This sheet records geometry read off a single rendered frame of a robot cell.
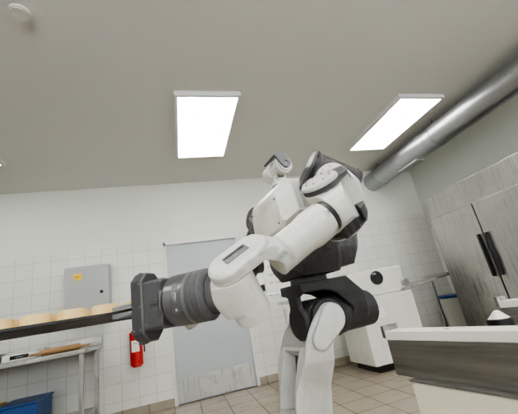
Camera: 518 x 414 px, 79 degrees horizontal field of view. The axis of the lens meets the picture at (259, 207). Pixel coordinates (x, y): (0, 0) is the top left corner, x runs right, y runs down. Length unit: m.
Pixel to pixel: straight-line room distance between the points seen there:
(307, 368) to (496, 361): 0.57
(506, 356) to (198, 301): 0.39
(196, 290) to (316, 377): 0.54
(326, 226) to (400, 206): 5.66
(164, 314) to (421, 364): 0.39
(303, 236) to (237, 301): 0.16
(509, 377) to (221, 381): 4.38
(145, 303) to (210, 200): 4.37
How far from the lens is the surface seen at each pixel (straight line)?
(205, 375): 4.68
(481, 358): 0.46
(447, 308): 5.72
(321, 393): 0.99
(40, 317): 0.70
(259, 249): 0.49
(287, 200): 0.94
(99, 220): 4.94
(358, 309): 1.06
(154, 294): 0.59
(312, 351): 0.94
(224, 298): 0.51
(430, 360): 0.50
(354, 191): 0.68
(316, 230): 0.56
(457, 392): 0.48
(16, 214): 5.29
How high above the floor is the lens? 0.97
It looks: 18 degrees up
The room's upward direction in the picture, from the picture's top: 10 degrees counter-clockwise
